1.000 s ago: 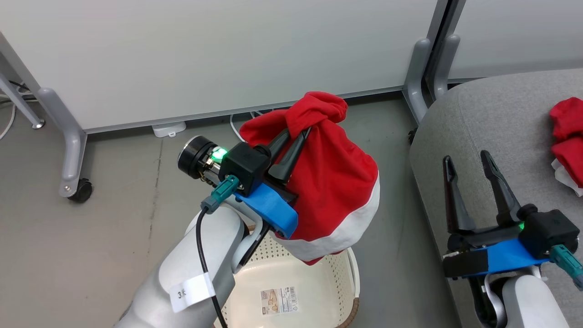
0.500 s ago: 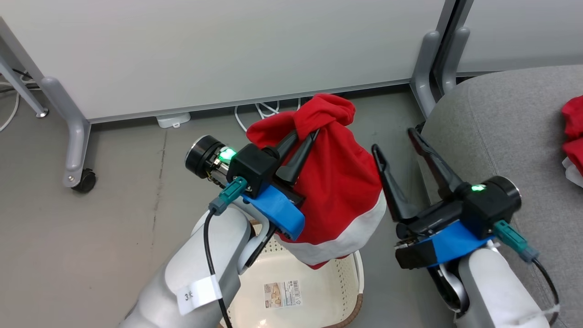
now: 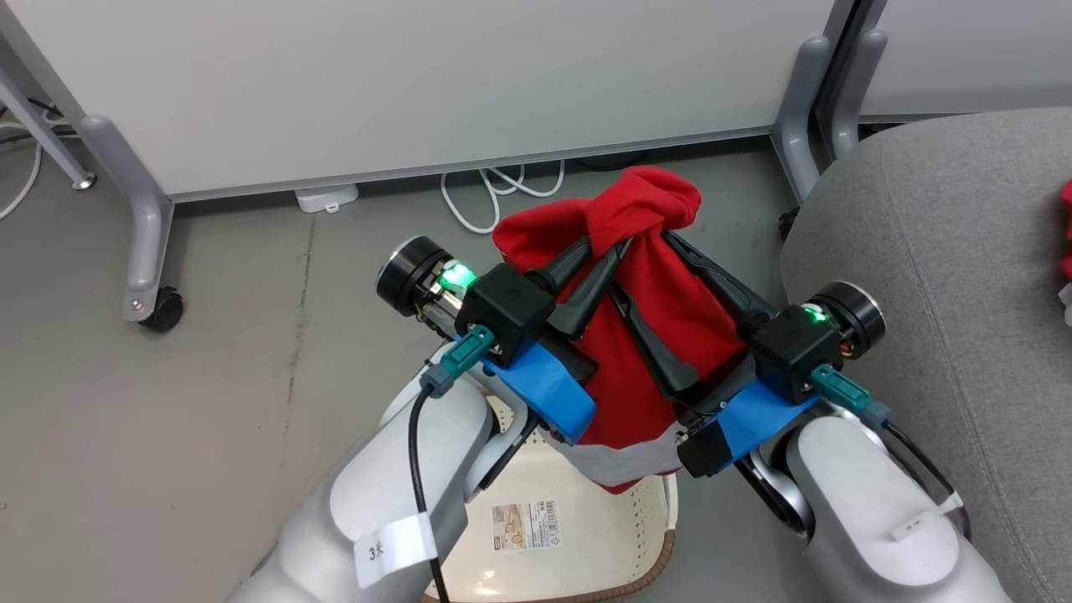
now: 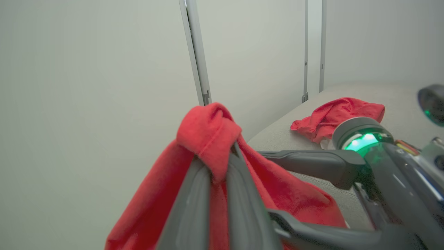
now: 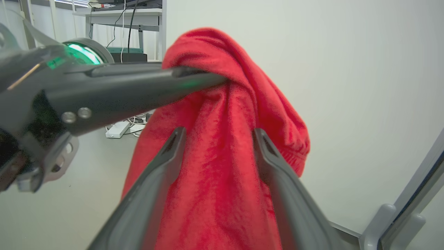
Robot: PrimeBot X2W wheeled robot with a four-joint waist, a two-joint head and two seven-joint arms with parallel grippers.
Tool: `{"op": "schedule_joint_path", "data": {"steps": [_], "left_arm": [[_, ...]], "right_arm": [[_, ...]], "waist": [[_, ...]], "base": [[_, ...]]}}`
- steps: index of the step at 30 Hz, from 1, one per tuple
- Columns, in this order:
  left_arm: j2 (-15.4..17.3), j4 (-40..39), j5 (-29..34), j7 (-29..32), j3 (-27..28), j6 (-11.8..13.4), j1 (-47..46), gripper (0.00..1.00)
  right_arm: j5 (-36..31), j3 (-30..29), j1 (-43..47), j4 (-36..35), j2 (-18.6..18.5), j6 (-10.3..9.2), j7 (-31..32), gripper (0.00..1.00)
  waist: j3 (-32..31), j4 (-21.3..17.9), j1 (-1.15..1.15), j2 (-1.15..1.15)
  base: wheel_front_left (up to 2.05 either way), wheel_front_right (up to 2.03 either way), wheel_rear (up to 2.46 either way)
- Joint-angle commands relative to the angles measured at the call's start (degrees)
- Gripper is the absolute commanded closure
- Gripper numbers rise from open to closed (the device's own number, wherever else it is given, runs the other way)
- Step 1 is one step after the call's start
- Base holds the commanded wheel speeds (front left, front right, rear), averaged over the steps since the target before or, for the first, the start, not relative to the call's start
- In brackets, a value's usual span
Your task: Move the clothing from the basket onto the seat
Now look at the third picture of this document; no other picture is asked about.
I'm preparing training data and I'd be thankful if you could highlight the teal left cable connector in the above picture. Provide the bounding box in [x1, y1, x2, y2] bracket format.
[418, 324, 497, 399]

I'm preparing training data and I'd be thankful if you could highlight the grey metal table leg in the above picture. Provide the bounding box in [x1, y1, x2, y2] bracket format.
[0, 67, 98, 193]

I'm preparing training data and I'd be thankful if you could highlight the grey fabric sofa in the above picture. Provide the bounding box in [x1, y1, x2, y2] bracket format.
[778, 106, 1072, 603]

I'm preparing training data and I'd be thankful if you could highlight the small white partition panel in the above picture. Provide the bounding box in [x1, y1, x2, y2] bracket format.
[858, 0, 1072, 123]

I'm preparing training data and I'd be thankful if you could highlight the black cable under partition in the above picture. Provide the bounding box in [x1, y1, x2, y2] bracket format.
[577, 150, 651, 173]

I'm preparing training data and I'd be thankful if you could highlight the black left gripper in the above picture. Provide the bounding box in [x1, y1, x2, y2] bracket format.
[375, 235, 636, 369]

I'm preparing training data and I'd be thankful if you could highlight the grey partition foot with caster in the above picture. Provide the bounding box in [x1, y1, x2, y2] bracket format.
[79, 115, 175, 324]

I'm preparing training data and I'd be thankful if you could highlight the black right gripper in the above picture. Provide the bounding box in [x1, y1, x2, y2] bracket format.
[609, 231, 887, 404]

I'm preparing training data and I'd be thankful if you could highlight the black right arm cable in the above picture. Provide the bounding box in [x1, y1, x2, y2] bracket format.
[879, 418, 973, 538]

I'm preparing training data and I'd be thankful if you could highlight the teal right cable connector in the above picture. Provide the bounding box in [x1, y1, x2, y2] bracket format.
[807, 363, 894, 430]

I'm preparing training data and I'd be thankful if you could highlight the thin white floor cable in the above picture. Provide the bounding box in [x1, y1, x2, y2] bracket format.
[0, 120, 44, 224]

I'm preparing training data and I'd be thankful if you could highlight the printed basket label sticker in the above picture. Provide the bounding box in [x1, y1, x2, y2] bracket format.
[491, 499, 561, 553]

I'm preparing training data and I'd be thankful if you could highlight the large white partition panel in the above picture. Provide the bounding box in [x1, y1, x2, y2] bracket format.
[0, 0, 840, 204]

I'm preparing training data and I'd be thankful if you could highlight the white power adapter box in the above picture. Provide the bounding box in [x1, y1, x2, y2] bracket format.
[294, 183, 362, 215]

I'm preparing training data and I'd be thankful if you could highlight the thin black floor cable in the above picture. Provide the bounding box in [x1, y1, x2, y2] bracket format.
[0, 95, 70, 148]

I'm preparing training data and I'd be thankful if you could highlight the looped white cable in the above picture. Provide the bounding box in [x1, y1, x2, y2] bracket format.
[441, 160, 567, 236]

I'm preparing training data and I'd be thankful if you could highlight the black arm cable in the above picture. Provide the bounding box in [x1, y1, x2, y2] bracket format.
[879, 418, 973, 538]
[407, 389, 454, 603]

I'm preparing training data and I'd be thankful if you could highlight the black caster wheel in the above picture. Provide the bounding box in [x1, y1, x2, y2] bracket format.
[137, 286, 186, 333]

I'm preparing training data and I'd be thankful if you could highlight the teal cable connector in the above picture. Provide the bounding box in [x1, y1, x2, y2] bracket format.
[807, 363, 894, 430]
[418, 324, 497, 399]

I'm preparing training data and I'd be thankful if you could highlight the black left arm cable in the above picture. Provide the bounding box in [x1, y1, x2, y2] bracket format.
[407, 389, 454, 603]

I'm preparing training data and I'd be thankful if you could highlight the cream plastic laundry basket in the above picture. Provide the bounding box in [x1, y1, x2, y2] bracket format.
[379, 368, 680, 603]

